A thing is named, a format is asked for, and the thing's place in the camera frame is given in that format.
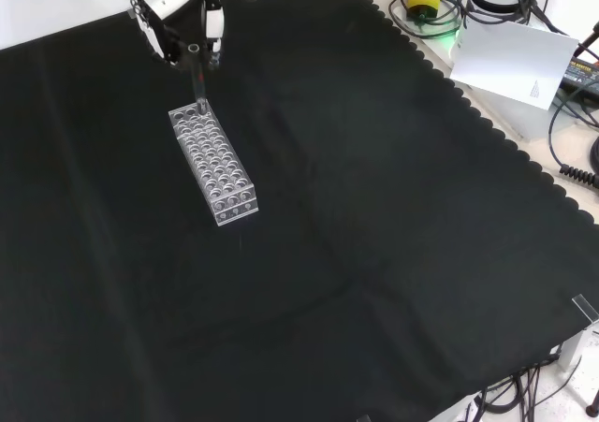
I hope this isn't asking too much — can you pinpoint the black power adapter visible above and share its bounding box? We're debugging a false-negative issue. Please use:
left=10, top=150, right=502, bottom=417
left=559, top=55, right=599, bottom=96

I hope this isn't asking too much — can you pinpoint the clear acrylic test tube rack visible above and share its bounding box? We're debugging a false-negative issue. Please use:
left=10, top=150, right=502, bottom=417
left=168, top=104, right=260, bottom=228

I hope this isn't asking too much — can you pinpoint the pale paper board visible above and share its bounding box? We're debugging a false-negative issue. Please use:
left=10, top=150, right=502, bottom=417
left=448, top=19, right=581, bottom=111

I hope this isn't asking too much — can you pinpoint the white equipment box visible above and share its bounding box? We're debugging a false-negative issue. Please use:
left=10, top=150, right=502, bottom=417
left=449, top=78, right=556, bottom=142

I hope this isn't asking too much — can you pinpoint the clear glass test tube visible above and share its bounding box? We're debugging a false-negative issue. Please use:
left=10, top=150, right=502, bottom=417
left=186, top=42, right=210, bottom=114

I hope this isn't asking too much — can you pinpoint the black cable bundle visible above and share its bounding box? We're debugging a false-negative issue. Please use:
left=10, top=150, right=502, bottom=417
left=467, top=364, right=599, bottom=422

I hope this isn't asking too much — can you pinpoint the grey metal bench frame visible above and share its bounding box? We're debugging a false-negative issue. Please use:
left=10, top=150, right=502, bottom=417
left=555, top=321, right=599, bottom=372

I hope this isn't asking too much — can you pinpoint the black bench cloth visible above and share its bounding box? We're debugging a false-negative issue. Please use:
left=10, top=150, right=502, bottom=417
left=0, top=0, right=599, bottom=422

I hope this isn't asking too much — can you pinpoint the black coiled cable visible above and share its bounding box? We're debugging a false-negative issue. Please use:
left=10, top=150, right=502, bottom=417
left=558, top=136, right=599, bottom=188

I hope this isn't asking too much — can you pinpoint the black cable loop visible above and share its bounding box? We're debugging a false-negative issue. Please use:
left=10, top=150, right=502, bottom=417
left=388, top=0, right=471, bottom=45

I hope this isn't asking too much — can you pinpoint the clear acrylic bracket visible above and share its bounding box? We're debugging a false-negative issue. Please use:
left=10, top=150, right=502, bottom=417
left=571, top=293, right=599, bottom=325

